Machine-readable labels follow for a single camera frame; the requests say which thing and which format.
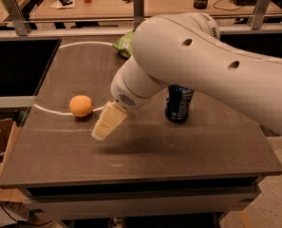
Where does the middle metal bracket post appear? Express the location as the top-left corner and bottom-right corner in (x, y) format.
(133, 0), (144, 29)

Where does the blue soda can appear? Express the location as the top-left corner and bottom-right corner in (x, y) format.
(165, 85), (195, 123)

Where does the left metal bracket post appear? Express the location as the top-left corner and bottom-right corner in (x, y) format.
(2, 0), (30, 36)

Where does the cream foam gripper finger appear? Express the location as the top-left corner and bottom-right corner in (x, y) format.
(91, 102), (127, 141)

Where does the cardboard box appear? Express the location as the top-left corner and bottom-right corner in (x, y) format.
(0, 119), (26, 202)

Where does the right metal bracket post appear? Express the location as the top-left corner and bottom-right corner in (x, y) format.
(247, 0), (271, 30)

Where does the black mesh pen cup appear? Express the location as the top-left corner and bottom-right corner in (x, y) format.
(194, 0), (209, 10)

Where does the green chip bag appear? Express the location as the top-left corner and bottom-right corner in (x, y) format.
(113, 31), (134, 59)

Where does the metal bracket post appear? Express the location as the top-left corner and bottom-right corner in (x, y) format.
(133, 0), (144, 29)
(247, 0), (271, 30)
(2, 0), (30, 36)

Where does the black floor cable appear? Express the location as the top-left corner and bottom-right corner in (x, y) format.
(0, 195), (54, 227)

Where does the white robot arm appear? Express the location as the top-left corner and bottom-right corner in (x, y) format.
(92, 13), (282, 141)

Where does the black cable on desk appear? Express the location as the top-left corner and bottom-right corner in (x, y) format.
(213, 0), (244, 11)

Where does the orange fruit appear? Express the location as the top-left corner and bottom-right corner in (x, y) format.
(69, 95), (93, 117)

